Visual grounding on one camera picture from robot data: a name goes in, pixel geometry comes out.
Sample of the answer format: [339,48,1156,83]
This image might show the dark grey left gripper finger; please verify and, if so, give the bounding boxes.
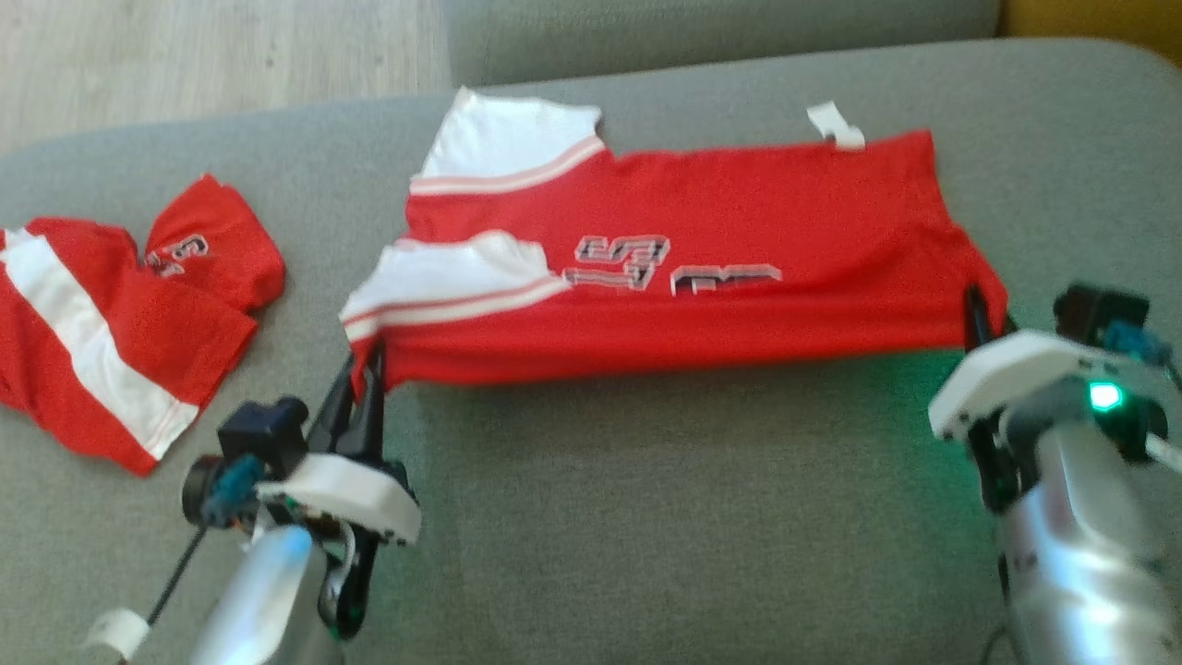
[346,346,386,461]
[309,358,356,453]

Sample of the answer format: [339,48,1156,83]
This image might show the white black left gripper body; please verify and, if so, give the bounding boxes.
[257,451,422,547]

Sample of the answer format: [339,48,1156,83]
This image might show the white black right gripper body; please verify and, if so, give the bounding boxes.
[928,330,1124,442]

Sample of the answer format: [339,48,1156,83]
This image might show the red white sports shorts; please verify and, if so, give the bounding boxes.
[0,173,287,478]

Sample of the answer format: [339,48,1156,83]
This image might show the red white jersey shirt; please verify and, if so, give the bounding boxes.
[339,86,1009,398]

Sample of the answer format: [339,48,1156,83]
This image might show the grey and yellow sofa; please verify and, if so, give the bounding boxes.
[0,37,1182,665]

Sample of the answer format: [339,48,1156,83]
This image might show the large yellow sofa back cushion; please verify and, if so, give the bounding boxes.
[1002,0,1182,66]

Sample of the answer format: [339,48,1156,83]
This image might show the grey sofa seat cushion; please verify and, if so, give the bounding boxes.
[443,0,1003,89]

